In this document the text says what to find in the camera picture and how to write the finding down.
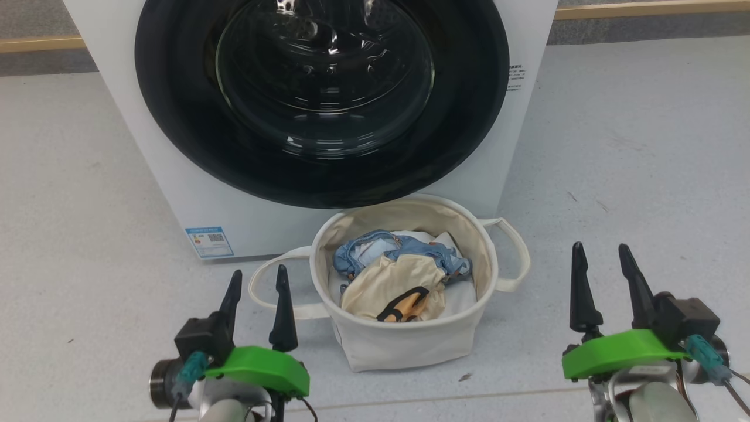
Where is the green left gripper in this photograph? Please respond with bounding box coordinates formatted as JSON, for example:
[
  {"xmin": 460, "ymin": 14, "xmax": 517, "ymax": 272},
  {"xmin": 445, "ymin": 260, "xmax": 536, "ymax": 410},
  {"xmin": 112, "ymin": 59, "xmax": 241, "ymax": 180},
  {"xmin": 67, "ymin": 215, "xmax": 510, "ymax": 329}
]
[{"xmin": 204, "ymin": 264, "xmax": 311, "ymax": 399}]

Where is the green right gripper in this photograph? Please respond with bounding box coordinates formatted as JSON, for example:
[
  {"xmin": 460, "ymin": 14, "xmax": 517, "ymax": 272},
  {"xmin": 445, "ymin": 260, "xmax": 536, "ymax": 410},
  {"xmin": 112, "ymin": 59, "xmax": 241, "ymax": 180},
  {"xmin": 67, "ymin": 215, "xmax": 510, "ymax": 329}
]
[{"xmin": 561, "ymin": 241, "xmax": 693, "ymax": 382}]

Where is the cream garment with orange print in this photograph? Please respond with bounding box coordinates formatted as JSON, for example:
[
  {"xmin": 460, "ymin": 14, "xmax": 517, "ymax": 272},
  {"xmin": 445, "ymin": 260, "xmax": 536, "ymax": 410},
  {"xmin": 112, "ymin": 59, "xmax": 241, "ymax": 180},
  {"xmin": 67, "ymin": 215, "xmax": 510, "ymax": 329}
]
[{"xmin": 340, "ymin": 253, "xmax": 447, "ymax": 323}]

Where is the blue denim garment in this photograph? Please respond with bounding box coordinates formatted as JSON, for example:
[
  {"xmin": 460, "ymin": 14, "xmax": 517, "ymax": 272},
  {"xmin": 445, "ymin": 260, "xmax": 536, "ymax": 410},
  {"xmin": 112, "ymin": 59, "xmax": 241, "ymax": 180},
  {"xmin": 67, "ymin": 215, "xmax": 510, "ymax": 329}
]
[{"xmin": 333, "ymin": 229, "xmax": 473, "ymax": 294}]

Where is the black round glass door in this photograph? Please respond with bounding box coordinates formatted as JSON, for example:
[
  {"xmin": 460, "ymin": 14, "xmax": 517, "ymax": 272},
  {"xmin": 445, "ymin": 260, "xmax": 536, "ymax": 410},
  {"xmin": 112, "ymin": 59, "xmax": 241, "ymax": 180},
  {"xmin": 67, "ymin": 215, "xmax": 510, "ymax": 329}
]
[{"xmin": 135, "ymin": 0, "xmax": 510, "ymax": 210}]

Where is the white washing machine body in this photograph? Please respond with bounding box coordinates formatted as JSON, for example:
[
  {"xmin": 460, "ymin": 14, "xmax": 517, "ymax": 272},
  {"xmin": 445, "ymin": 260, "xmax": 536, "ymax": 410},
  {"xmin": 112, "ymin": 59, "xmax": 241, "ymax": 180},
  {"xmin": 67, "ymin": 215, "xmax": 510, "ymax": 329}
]
[{"xmin": 63, "ymin": 0, "xmax": 558, "ymax": 261}]

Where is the cream canvas laundry basket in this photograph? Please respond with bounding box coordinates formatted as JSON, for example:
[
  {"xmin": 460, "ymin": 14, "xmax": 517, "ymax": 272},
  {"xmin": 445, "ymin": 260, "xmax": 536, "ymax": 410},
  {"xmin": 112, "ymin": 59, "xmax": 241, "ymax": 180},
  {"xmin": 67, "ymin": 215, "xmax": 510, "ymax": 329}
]
[{"xmin": 248, "ymin": 194, "xmax": 531, "ymax": 373}]

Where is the blue energy label sticker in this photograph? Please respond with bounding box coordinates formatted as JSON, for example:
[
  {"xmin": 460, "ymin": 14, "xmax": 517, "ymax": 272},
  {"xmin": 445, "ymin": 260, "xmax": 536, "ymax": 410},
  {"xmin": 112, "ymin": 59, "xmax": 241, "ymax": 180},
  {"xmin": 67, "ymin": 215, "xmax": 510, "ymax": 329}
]
[{"xmin": 185, "ymin": 226, "xmax": 234, "ymax": 259}]

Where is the white padding cloth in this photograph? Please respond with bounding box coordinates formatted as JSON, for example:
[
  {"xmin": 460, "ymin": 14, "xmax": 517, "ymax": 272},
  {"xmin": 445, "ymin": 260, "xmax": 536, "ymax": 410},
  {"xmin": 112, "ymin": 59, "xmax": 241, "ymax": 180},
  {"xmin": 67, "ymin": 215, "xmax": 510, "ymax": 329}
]
[{"xmin": 327, "ymin": 230, "xmax": 478, "ymax": 320}]

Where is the left camera cable teal plug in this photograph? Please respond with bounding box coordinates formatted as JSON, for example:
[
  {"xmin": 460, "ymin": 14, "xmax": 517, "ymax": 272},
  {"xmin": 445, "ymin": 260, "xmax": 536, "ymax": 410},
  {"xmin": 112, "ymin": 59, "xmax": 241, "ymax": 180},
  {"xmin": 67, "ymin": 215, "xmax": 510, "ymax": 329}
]
[{"xmin": 169, "ymin": 350, "xmax": 210, "ymax": 422}]

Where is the camera cable teal plug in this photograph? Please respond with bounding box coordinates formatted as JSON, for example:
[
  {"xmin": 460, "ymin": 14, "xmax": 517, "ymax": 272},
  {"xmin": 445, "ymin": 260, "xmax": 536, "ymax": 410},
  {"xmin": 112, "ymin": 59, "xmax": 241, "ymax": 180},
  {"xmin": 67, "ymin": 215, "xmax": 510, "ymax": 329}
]
[
  {"xmin": 169, "ymin": 350, "xmax": 210, "ymax": 422},
  {"xmin": 684, "ymin": 334, "xmax": 750, "ymax": 418}
]

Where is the right camera cable teal plug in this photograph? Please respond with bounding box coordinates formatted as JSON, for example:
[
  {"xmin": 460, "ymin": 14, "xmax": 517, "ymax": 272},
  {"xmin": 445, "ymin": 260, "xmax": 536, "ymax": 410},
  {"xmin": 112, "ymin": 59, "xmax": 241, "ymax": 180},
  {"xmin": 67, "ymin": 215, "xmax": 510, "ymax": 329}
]
[{"xmin": 684, "ymin": 334, "xmax": 750, "ymax": 418}]

